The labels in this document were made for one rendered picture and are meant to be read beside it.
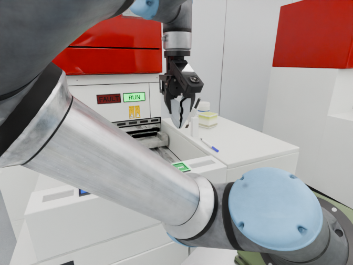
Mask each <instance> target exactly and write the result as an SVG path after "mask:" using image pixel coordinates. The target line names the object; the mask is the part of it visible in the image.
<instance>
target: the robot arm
mask: <svg viewBox="0 0 353 265"><path fill-rule="evenodd" d="M192 4H193V0H0V168H3V167H6V166H10V165H21V166H23V167H26V168H28V169H31V170H33V171H36V172H38V173H40V174H43V175H45V176H48V177H51V178H54V179H56V180H59V181H61V182H64V183H66V184H68V185H71V186H73V187H76V188H78V189H81V190H83V191H86V192H88V193H91V194H93V195H96V196H98V197H101V198H104V199H106V200H109V201H111V202H114V203H116V204H119V205H121V206H124V207H126V208H129V209H131V210H134V211H136V212H139V213H141V214H143V215H146V216H148V217H151V218H153V219H156V220H159V221H161V223H162V225H163V227H164V229H165V230H166V232H167V235H168V236H169V237H170V238H171V239H172V240H173V241H174V242H176V243H178V244H181V245H183V246H186V247H191V248H195V247H205V248H217V249H228V250H240V251H251V252H262V253H268V254H269V256H270V257H271V258H272V260H273V261H274V262H275V263H276V264H277V265H346V263H347V261H348V256H349V245H348V240H347V237H346V235H345V232H344V230H343V228H342V226H341V225H340V223H339V222H338V220H337V219H336V218H335V217H334V216H333V215H332V214H331V213H330V212H329V211H327V210H326V209H325V208H323V207H322V206H320V203H319V201H318V199H317V198H316V196H315V195H314V193H313V192H312V191H311V190H310V189H309V188H308V187H307V186H306V185H305V184H304V183H303V182H302V181H301V180H300V179H299V178H298V177H296V176H295V175H293V174H291V173H290V172H288V171H285V170H282V169H278V168H273V167H261V168H256V169H252V170H250V171H248V172H246V173H244V174H242V178H240V179H237V180H236V181H235V182H226V183H220V184H214V183H212V182H210V181H209V180H208V179H206V178H205V177H204V176H202V175H200V174H197V173H193V172H190V173H186V174H185V173H183V172H182V171H180V170H179V169H178V168H176V167H175V166H173V165H172V164H170V163H169V162H167V161H166V160H165V159H163V158H162V157H160V156H159V155H157V154H156V153H155V152H153V151H152V150H150V149H149V148H147V147H146V146H145V145H143V144H142V143H140V142H139V141H137V140H136V139H134V138H133V137H131V136H130V135H128V134H127V133H126V132H124V131H123V130H121V129H120V128H119V127H117V126H116V125H114V124H113V123H111V122H110V121H108V120H107V119H105V118H104V117H103V116H101V115H100V114H98V113H97V112H95V111H94V110H93V109H91V108H90V107H88V106H87V105H85V104H84V103H83V102H81V101H80V100H78V99H77V98H76V97H74V96H73V95H72V94H71V93H70V91H69V88H68V84H67V78H66V74H65V72H64V71H63V70H62V69H61V68H59V67H58V66H57V65H55V64H54V63H53V62H52V60H53V59H54V58H55V57H56V56H57V55H58V54H59V53H61V52H62V51H63V50H64V49H65V48H66V47H68V46H69V45H70V44H71V43H72V42H74V41H75V40H76V39H77V38H78V37H79V36H81V35H82V34H83V33H84V32H85V31H87V30H88V29H90V28H91V27H93V26H94V25H96V24H97V23H99V22H101V21H104V20H107V19H110V18H113V17H116V16H119V15H121V14H122V13H124V12H125V11H127V10H128V9H130V10H131V11H132V12H133V13H134V14H136V15H138V16H141V17H143V18H144V19H147V20H153V21H157V22H161V23H162V27H163V37H161V40H162V41H163V49H164V50H165V51H164V57H165V58H166V72H167V73H164V75H159V90H160V93H162V94H163V95H164V102H165V105H166V107H167V113H168V115H169V116H170V117H171V120H172V122H173V124H174V125H175V126H176V128H177V129H181V128H182V126H183V125H184V123H185V122H186V120H187V118H188V116H189V114H190V112H191V110H192V107H193V105H194V102H195V93H200V92H201V91H202V88H203V86H204V83H203V82H202V81H201V79H200V78H199V76H198V75H197V74H196V72H195V71H194V70H193V68H192V67H191V66H190V65H189V63H188V62H187V61H186V60H184V57H185V56H190V55H191V51H189V50H190V49H191V44H192ZM161 82H162V89H161ZM178 96H182V98H181V101H180V103H179V102H178V101H177V100H175V99H174V98H177V97H178ZM179 118H180V119H179Z"/></svg>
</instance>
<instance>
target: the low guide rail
mask: <svg viewBox="0 0 353 265"><path fill-rule="evenodd" d="M154 149H155V150H156V151H157V152H158V153H159V154H160V156H161V157H162V158H163V159H165V160H166V161H167V162H169V163H175V161H174V160H173V159H172V157H171V156H170V155H169V154H168V153H167V152H166V151H165V150H164V149H163V148H162V147H161V146H160V147H154Z"/></svg>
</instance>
